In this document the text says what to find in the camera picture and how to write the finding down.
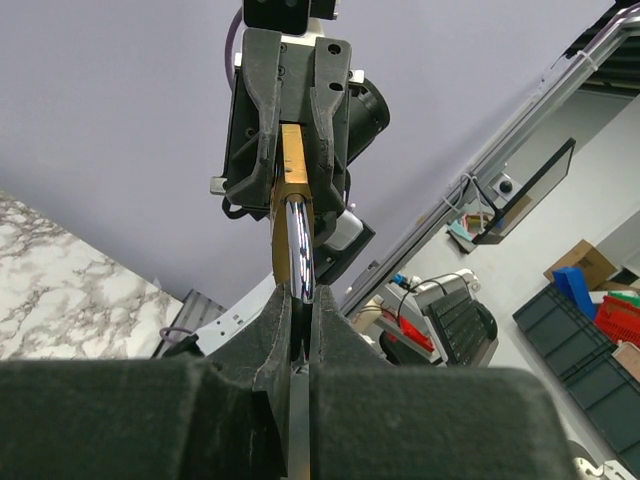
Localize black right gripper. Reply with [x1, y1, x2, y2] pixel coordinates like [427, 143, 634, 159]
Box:
[222, 28, 351, 214]

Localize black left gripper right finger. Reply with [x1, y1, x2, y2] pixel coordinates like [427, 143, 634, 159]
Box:
[309, 286, 575, 479]

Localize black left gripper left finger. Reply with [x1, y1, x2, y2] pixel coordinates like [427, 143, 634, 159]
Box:
[1, 285, 292, 479]

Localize large brass padlock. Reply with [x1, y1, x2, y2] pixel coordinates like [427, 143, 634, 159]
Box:
[270, 124, 315, 304]

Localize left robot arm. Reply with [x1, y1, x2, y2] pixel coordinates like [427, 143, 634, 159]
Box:
[1, 286, 577, 479]

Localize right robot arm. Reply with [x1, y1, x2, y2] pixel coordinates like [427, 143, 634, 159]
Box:
[220, 28, 390, 285]

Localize black keyboard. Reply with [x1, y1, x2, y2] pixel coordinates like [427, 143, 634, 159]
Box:
[421, 289, 498, 366]

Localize dark grey storage crate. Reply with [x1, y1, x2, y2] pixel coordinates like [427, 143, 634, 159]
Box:
[513, 284, 639, 475]

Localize black framed monitor panel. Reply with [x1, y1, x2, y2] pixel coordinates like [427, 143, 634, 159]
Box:
[472, 137, 576, 245]

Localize blue plastic bin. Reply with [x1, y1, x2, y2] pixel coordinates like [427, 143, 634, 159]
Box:
[552, 267, 597, 321]

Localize red plastic basket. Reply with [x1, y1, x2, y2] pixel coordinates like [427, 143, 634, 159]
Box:
[594, 296, 640, 347]

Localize cardboard box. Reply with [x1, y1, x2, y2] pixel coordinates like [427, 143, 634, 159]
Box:
[543, 240, 617, 291]

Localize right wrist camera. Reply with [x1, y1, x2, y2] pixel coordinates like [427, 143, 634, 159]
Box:
[242, 0, 340, 36]

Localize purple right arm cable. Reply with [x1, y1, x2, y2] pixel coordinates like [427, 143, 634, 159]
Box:
[223, 9, 246, 91]

